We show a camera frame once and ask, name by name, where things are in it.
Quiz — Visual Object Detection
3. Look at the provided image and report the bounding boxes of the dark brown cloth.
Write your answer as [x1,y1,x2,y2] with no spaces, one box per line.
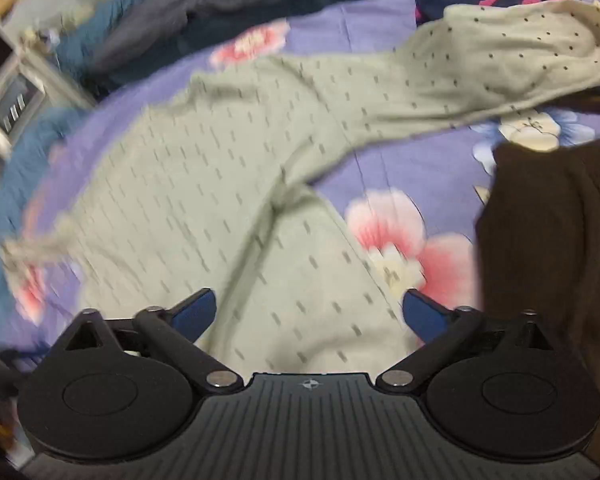
[475,135,600,461]

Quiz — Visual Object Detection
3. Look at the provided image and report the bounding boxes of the blue blanket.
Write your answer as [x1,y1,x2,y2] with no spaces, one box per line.
[0,0,146,356]

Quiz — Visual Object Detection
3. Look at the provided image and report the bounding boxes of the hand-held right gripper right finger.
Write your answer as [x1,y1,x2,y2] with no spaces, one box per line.
[375,288,556,395]

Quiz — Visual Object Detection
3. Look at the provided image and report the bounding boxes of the grey cloth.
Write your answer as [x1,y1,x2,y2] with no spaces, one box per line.
[87,0,301,76]

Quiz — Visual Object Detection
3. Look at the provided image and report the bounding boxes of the light green dotted pants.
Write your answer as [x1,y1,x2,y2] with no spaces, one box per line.
[0,0,600,376]

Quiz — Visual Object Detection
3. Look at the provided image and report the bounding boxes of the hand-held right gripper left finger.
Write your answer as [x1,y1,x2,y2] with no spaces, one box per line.
[50,287,244,395]

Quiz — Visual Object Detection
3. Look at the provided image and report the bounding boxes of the purple floral bed sheet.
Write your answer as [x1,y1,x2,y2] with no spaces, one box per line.
[10,0,600,361]

